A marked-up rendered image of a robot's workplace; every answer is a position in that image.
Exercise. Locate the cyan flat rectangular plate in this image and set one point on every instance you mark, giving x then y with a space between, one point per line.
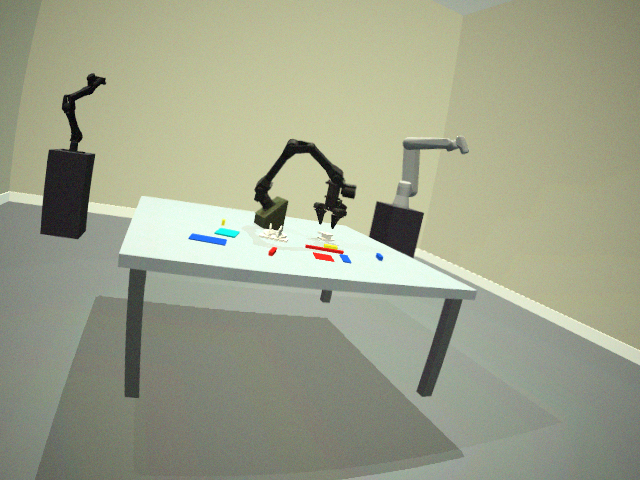
227 232

